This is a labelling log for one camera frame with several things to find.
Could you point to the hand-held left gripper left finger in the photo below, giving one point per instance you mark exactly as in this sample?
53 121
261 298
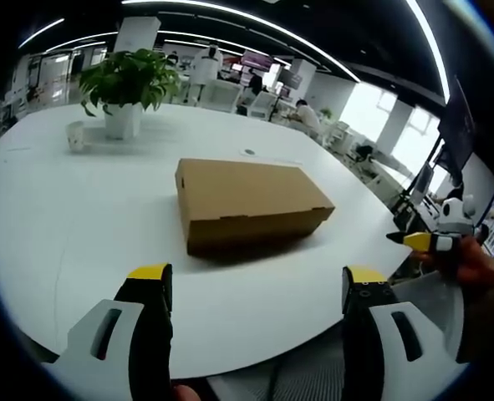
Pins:
146 334

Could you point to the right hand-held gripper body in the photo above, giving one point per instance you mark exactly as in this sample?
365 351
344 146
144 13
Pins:
453 217

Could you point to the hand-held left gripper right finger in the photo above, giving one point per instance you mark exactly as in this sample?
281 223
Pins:
363 334

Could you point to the brown cardboard shoe box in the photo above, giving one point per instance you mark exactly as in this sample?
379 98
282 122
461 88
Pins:
246 192

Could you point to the person's right hand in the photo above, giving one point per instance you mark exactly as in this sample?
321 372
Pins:
476 263

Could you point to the person's left hand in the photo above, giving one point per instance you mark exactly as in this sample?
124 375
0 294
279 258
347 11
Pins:
184 393

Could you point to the white chair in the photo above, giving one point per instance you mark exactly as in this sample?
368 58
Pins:
430 301

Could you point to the white paper cup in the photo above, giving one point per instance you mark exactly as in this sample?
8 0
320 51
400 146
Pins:
75 135

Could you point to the white plant pot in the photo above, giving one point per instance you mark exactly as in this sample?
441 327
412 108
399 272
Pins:
122 121

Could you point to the green potted plant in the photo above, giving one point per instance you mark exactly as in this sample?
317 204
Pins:
129 77

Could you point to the large black wall screen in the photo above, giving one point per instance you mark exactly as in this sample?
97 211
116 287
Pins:
457 125

